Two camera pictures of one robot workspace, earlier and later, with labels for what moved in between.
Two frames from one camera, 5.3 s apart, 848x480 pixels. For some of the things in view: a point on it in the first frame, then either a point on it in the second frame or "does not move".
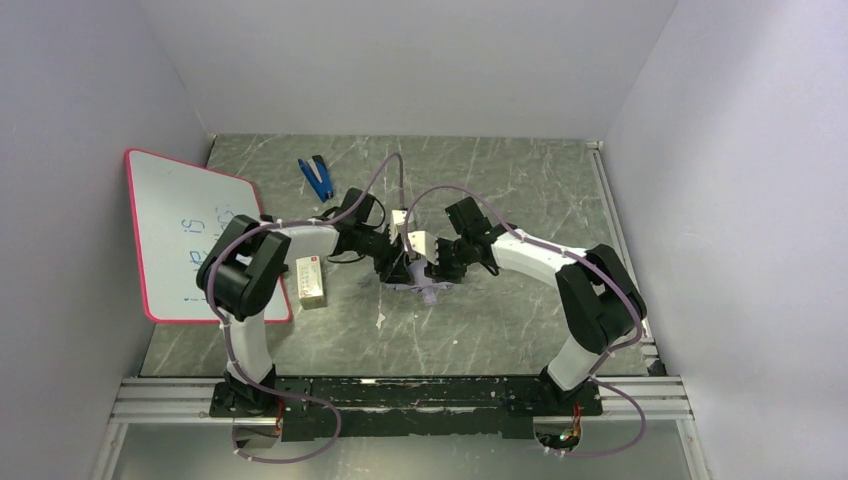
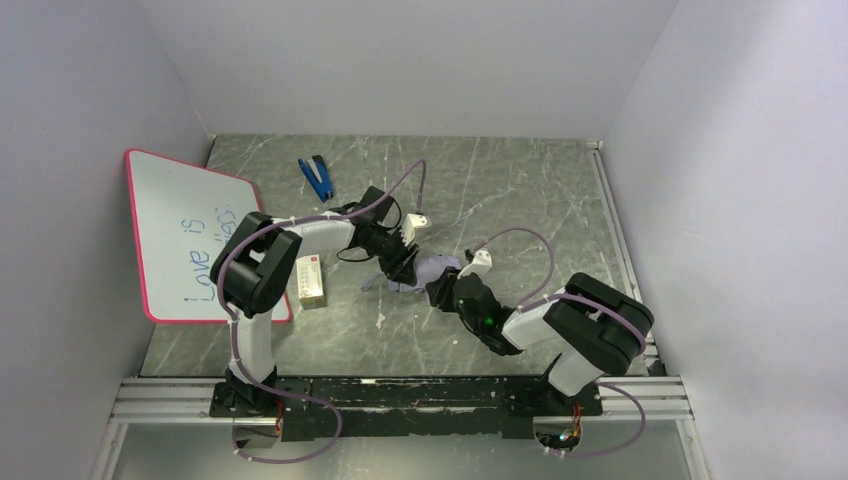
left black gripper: [390, 266] does not move
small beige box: [309, 277] does not move
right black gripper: [436, 266] -> [441, 290]
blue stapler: [317, 175] does not move
